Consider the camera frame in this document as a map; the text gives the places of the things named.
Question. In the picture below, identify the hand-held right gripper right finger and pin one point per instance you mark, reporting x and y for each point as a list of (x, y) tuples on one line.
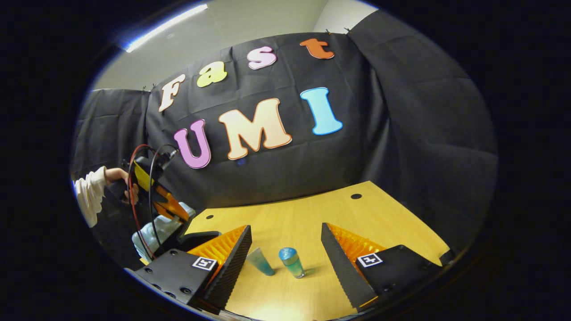
[(342, 269)]

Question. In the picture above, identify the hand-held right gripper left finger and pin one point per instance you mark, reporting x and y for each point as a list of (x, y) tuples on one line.
[(235, 267)]

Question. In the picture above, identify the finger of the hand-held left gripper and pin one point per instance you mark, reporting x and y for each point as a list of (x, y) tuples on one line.
[(167, 205)]

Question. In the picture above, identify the light blue suitcase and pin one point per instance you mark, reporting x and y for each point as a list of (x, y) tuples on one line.
[(167, 229)]

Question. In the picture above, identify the pale teal squeeze tube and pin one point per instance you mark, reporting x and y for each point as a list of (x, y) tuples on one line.
[(261, 262)]

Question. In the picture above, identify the blue capped clear bottle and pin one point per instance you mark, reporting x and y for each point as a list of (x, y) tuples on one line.
[(292, 263)]

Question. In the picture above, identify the black backdrop cloth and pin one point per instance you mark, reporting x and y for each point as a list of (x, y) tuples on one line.
[(401, 133)]

